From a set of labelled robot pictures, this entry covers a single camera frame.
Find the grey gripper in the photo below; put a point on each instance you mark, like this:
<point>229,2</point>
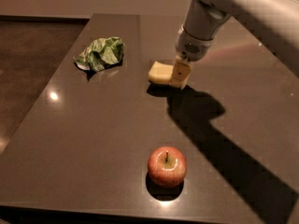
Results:
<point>191,48</point>

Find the yellow sponge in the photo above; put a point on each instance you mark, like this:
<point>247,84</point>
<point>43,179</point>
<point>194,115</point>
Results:
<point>160,73</point>

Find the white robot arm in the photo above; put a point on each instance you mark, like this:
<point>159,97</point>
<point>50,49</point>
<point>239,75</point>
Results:
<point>275,23</point>

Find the crumpled green chip bag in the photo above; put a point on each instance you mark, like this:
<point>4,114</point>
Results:
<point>101,54</point>

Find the red apple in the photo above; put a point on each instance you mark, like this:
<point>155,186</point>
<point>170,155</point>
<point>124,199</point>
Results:
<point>167,167</point>

